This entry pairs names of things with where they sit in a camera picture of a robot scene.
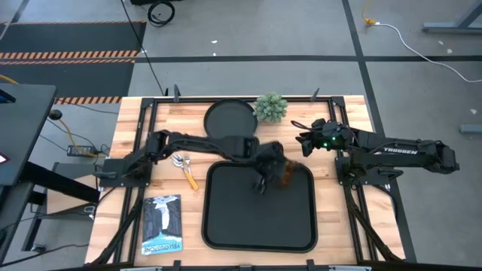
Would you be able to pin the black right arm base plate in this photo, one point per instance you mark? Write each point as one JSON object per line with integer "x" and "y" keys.
{"x": 376, "y": 177}

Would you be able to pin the grey metal desk leg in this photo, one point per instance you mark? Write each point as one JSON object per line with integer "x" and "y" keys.
{"x": 455, "y": 22}

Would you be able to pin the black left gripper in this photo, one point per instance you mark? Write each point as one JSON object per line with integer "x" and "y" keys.
{"x": 271, "y": 156}

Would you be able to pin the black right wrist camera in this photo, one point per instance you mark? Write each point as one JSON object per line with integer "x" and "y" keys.
{"x": 318, "y": 123}

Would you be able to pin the black metal table frame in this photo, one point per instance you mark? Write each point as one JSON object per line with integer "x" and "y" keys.
{"x": 148, "y": 113}

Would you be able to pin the black rectangular plastic tray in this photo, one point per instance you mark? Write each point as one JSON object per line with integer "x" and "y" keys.
{"x": 260, "y": 222}

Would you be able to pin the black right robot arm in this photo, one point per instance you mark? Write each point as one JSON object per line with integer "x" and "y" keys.
{"x": 399, "y": 150}

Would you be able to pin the black round plate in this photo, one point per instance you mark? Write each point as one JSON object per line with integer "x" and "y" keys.
{"x": 230, "y": 118}

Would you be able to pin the black side desk frame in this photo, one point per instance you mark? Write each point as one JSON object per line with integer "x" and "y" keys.
{"x": 49, "y": 184}

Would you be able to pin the small green artificial plant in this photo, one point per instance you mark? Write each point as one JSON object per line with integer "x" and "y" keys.
{"x": 270, "y": 107}

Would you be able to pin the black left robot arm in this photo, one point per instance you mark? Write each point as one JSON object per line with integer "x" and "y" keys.
{"x": 211, "y": 145}

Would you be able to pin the Yellowstone waterfall picture book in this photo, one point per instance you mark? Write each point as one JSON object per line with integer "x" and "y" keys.
{"x": 162, "y": 226}

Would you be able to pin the black table clamp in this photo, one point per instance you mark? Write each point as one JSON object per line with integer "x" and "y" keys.
{"x": 176, "y": 93}
{"x": 315, "y": 94}

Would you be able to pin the grey metal desk foot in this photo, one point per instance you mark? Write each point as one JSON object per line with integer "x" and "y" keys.
{"x": 470, "y": 128}

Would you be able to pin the black side desk top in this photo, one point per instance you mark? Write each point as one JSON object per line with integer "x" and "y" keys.
{"x": 22, "y": 128}

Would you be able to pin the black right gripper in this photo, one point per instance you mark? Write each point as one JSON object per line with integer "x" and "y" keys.
{"x": 331, "y": 137}

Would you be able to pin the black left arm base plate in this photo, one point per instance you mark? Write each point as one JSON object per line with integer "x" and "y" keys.
{"x": 113, "y": 177}

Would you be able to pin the black hazard-striped floor mat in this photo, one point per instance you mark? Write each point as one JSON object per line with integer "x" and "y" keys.
{"x": 64, "y": 81}
{"x": 71, "y": 35}

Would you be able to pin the amber translucent cup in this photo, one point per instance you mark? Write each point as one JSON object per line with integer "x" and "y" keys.
{"x": 289, "y": 175}

